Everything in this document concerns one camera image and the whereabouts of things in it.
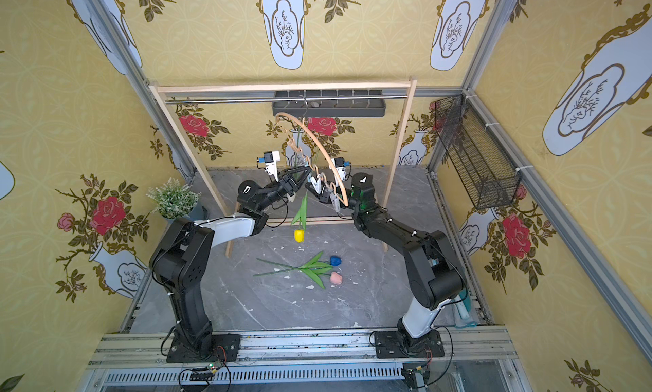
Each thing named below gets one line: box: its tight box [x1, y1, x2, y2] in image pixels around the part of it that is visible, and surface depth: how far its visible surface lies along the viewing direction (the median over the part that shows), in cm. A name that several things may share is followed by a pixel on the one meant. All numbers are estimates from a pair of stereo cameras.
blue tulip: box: [252, 251, 343, 277], surface depth 92 cm
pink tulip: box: [252, 265, 343, 290], surface depth 89 cm
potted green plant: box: [146, 176, 203, 226], surface depth 91 cm
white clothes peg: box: [309, 173, 322, 195], surface depth 77 cm
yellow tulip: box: [291, 191, 309, 244], surface depth 81 cm
